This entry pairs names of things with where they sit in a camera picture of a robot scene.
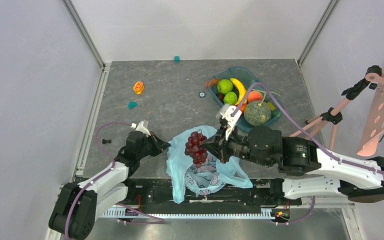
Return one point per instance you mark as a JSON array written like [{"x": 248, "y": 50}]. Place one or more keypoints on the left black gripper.
[{"x": 158, "y": 144}]

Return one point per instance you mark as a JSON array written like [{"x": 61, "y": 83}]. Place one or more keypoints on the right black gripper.
[{"x": 222, "y": 146}]

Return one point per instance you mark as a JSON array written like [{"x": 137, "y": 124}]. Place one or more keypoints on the dark red fake grapes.
[{"x": 194, "y": 149}]

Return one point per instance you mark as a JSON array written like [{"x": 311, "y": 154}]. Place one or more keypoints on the light blue plastic bag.
[{"x": 210, "y": 177}]

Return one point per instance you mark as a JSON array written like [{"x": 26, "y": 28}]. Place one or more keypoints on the green netted fake melon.
[{"x": 257, "y": 113}]

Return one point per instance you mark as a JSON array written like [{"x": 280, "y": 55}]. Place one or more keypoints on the pink fake peach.
[{"x": 255, "y": 96}]

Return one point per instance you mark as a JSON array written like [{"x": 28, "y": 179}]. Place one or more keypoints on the green fake apple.
[{"x": 224, "y": 86}]

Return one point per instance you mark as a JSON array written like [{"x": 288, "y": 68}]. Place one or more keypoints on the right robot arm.
[{"x": 310, "y": 170}]

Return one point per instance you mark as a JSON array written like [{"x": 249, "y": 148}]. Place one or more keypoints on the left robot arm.
[{"x": 79, "y": 205}]

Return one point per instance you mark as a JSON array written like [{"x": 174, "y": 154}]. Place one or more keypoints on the red fake mango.
[{"x": 243, "y": 107}]

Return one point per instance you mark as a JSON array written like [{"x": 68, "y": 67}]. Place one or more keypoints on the green fake fruit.
[{"x": 230, "y": 98}]

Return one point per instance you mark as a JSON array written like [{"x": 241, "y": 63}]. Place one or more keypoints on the dark brown fake fruit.
[{"x": 220, "y": 96}]

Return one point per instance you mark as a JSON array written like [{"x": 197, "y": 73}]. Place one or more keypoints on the yellow fake banana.
[{"x": 241, "y": 90}]

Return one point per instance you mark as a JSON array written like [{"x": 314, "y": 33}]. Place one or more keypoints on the small teal piece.
[{"x": 132, "y": 105}]

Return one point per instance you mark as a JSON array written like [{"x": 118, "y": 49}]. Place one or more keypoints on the black screw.
[{"x": 106, "y": 141}]

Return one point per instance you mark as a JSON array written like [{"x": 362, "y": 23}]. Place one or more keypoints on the yellow orange toy block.
[{"x": 138, "y": 87}]

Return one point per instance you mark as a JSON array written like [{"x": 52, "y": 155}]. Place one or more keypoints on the yellow small block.
[{"x": 271, "y": 106}]

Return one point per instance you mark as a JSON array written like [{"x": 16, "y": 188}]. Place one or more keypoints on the orange curved toy piece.
[{"x": 212, "y": 82}]

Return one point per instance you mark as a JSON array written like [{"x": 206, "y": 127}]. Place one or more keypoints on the teal plastic bin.
[{"x": 247, "y": 78}]

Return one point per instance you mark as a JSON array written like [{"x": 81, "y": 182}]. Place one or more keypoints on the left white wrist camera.
[{"x": 142, "y": 126}]

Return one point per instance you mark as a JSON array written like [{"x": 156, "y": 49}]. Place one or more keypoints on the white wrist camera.
[
  {"x": 228, "y": 117},
  {"x": 142, "y": 126}
]

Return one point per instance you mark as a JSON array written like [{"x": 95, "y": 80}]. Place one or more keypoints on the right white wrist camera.
[{"x": 228, "y": 117}]

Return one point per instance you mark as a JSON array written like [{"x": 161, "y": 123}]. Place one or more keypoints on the white cable tray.
[{"x": 119, "y": 212}]

